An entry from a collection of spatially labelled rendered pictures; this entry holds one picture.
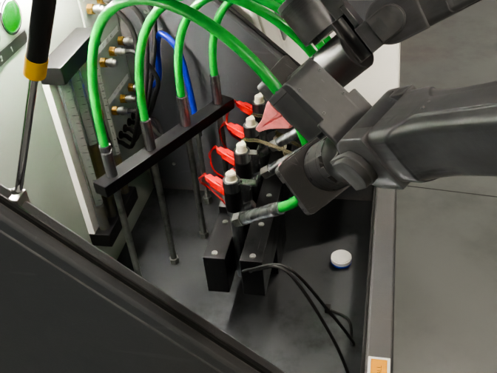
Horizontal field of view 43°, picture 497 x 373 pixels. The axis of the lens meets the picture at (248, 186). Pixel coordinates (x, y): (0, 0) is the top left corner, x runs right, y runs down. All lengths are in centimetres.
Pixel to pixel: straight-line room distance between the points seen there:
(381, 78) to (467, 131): 109
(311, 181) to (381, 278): 37
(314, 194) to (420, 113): 25
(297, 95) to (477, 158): 21
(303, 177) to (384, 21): 20
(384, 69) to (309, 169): 89
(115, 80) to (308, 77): 70
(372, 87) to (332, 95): 88
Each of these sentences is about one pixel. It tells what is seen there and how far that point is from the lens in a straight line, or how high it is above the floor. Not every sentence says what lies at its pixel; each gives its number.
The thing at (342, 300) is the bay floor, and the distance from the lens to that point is 115.
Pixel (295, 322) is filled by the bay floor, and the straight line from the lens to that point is 112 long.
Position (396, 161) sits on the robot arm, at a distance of 50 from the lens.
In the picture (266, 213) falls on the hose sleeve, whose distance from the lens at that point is 83.
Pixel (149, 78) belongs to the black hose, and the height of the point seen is 114.
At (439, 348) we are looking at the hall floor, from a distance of 217.
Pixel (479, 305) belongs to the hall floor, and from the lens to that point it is 232.
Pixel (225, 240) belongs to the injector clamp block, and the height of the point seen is 98.
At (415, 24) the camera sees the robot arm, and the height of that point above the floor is 139.
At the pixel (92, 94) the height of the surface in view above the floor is 126.
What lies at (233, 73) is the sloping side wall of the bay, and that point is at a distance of 123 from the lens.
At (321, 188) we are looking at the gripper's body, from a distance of 69.
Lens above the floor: 169
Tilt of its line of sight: 37 degrees down
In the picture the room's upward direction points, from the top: 6 degrees counter-clockwise
